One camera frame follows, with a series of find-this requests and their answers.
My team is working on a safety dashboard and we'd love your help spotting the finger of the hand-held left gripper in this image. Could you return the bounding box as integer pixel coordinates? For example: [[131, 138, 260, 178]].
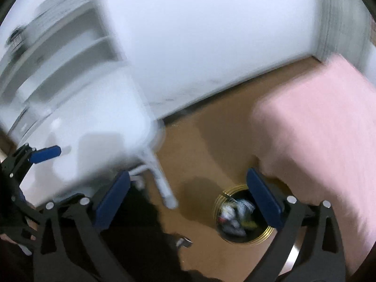
[[12, 143, 63, 177]]

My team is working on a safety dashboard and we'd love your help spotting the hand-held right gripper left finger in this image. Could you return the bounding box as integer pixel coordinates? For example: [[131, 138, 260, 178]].
[[32, 170, 132, 282]]

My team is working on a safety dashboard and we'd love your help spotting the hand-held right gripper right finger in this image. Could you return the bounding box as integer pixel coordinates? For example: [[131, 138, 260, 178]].
[[246, 167, 348, 282]]

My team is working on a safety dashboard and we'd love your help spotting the black bin with gold rim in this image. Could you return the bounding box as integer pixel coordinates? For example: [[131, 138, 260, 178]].
[[213, 184, 278, 245]]

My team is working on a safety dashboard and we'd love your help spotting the crumpled paper pile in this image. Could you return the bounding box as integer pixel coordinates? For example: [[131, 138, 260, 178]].
[[218, 198, 259, 237]]

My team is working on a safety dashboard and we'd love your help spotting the black office chair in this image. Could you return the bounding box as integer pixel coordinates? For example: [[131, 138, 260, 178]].
[[100, 179, 224, 282]]

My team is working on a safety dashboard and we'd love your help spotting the white desk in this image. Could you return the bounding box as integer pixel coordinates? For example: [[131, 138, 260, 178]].
[[6, 63, 180, 210]]

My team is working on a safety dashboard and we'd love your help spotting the bed with pink blanket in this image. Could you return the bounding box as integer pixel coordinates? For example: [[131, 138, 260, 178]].
[[252, 55, 376, 277]]

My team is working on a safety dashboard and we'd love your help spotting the white shelf unit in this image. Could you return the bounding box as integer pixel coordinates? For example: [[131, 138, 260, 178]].
[[0, 0, 125, 108]]

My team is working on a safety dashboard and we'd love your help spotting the pale green curtain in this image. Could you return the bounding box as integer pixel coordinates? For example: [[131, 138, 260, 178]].
[[319, 0, 371, 65]]

